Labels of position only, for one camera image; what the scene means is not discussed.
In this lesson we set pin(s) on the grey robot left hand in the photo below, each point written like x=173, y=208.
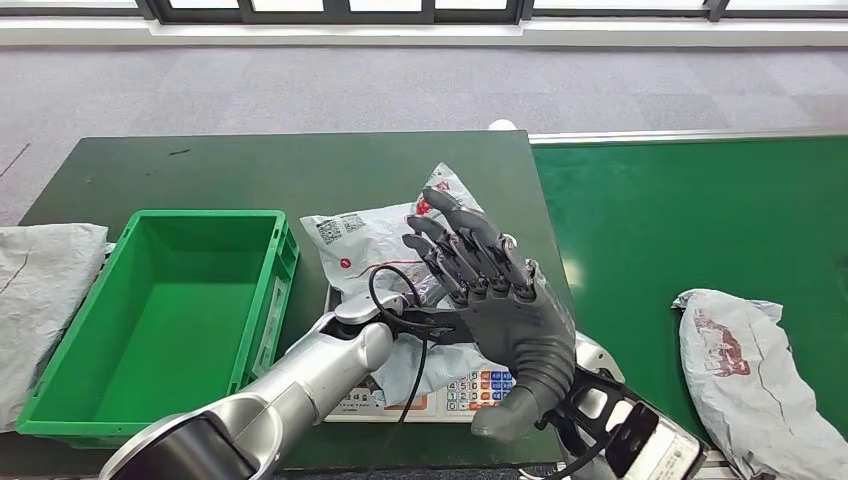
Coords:
x=434, y=295

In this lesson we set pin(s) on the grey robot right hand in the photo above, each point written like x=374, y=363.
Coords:
x=523, y=331

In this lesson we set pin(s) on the grey parcel QR codes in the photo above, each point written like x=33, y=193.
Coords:
x=371, y=245

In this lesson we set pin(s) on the grey parcel red picture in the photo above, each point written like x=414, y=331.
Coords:
x=748, y=384

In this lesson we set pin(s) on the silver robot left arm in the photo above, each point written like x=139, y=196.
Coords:
x=298, y=397

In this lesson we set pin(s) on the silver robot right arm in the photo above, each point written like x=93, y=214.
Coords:
x=596, y=358

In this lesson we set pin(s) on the green conveyor belt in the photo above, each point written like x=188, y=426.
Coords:
x=662, y=218

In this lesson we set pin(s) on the white electronic scale steel tray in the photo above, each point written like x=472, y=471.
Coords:
x=477, y=394

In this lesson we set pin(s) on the white label on crate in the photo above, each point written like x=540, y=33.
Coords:
x=272, y=331

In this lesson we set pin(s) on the white round knob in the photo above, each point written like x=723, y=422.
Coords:
x=503, y=125

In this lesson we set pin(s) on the green plastic crate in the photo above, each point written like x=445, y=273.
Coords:
x=172, y=318

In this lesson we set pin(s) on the white window sill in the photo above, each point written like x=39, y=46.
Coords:
x=397, y=33

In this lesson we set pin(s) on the grey woven sack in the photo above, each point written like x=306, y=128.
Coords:
x=40, y=298

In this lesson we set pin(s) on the black left camera bracket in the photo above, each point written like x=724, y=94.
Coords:
x=437, y=326

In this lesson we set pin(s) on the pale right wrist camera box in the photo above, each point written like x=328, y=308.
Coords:
x=669, y=457

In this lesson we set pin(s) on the silver conveyor side rail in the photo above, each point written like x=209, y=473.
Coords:
x=719, y=472
x=662, y=136

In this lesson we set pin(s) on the dark window frame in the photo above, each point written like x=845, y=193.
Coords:
x=331, y=13

